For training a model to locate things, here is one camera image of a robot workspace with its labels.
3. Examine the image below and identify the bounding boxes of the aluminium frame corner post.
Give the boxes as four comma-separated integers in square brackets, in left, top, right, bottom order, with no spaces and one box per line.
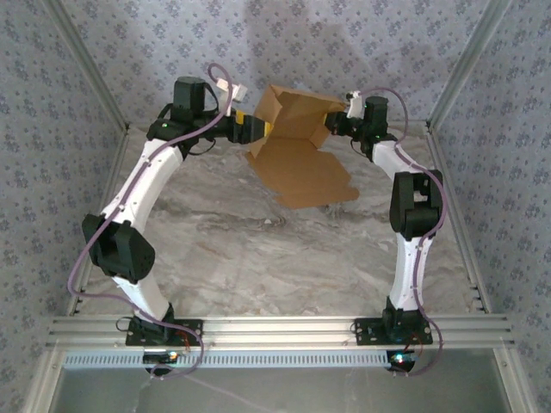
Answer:
[424,0,516,130]
[45,0,131,133]

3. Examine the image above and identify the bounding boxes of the aluminium table side rail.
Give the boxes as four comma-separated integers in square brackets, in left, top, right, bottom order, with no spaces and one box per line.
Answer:
[425,124,492,314]
[65,126,131,318]

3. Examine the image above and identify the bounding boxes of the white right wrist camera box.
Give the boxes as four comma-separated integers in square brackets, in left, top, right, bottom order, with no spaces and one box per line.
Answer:
[345,89,366,120]

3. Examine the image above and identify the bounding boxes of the grey slotted cable duct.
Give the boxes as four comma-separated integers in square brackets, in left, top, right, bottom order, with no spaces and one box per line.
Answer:
[62,350,415,371]

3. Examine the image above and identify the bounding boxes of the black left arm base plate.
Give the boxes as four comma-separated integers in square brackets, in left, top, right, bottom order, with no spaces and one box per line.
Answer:
[125,318,204,347]

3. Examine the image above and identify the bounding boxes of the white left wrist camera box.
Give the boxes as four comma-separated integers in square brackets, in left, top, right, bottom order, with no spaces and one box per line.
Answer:
[216,77,251,104]

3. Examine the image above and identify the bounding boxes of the brown cardboard box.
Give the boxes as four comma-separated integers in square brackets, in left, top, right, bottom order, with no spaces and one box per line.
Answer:
[245,83,361,211]

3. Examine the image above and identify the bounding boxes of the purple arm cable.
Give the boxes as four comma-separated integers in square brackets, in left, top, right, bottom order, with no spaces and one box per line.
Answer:
[359,85,449,379]
[68,63,236,380]

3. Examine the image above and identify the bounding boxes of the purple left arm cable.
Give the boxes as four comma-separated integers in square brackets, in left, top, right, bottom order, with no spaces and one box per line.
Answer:
[68,63,236,380]

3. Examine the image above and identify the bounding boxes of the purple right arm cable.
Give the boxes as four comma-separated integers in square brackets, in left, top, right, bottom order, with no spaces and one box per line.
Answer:
[359,85,449,379]

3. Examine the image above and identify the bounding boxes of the aluminium frame cross rail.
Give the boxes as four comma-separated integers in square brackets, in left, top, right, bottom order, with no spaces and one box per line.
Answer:
[46,315,516,350]

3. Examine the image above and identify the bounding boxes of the small controller board with LED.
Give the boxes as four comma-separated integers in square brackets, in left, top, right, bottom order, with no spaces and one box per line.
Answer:
[143,350,180,363]
[389,350,419,370]

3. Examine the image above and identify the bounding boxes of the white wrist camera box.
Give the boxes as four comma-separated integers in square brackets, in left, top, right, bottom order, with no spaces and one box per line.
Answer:
[216,77,251,104]
[345,89,366,120]

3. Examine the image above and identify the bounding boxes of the grey metal sheet panel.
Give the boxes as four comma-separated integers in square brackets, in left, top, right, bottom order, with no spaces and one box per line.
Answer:
[55,348,516,413]

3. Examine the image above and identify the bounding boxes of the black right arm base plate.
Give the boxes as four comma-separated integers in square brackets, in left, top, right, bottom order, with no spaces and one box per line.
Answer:
[353,317,434,345]

